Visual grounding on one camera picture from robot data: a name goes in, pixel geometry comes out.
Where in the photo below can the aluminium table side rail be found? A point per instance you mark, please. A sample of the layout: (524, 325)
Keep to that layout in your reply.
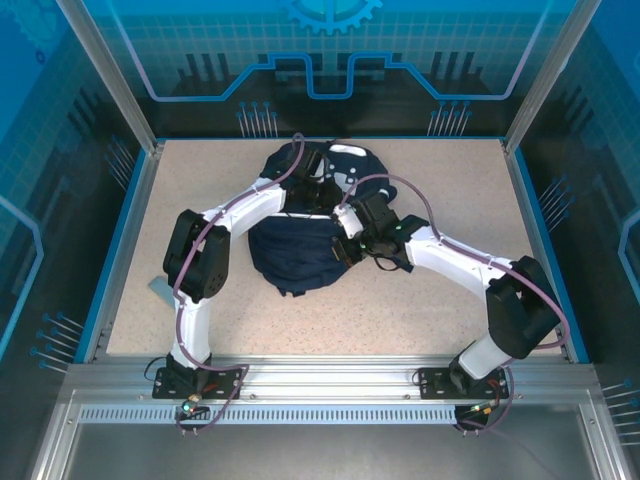
(530, 225)
(135, 225)

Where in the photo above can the aluminium mounting rail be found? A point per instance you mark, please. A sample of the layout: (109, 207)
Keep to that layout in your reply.
(330, 375)

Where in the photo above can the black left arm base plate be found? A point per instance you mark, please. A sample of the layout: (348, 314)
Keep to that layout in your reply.
(162, 385)

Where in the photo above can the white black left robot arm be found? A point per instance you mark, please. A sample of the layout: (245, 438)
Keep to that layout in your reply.
(250, 210)

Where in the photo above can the navy blue backpack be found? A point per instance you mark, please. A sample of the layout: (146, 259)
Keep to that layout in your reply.
(295, 250)

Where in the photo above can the aluminium frame post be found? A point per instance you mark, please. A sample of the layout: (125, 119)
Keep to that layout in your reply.
(115, 75)
(545, 75)

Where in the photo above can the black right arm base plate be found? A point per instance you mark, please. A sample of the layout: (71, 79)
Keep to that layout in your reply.
(430, 382)

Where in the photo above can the grey metal shelf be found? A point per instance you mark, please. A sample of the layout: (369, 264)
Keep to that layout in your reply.
(325, 455)

